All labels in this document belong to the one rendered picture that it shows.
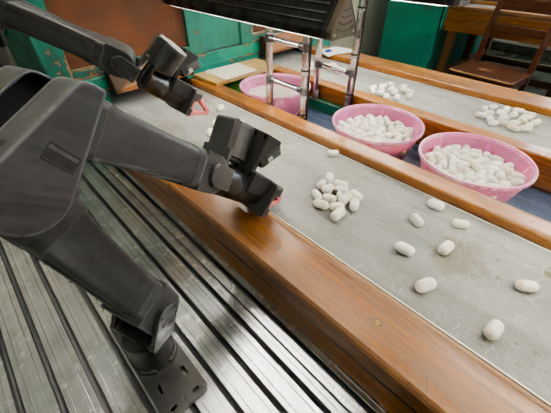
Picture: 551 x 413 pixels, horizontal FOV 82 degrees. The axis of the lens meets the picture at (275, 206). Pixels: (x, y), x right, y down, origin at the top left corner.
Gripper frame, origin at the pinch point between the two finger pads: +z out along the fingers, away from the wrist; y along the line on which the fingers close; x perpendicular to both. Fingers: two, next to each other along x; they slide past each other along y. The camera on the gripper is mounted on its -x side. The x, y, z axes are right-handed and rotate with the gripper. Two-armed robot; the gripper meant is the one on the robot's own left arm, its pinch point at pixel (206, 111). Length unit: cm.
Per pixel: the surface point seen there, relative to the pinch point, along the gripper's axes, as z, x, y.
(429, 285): -1, 8, -70
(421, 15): 219, -166, 70
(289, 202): 0.6, 9.1, -38.3
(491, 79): 184, -110, -18
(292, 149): 13.7, -1.9, -22.6
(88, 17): -19.3, -8.1, 43.3
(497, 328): -1, 8, -80
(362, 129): 33.0, -17.7, -28.8
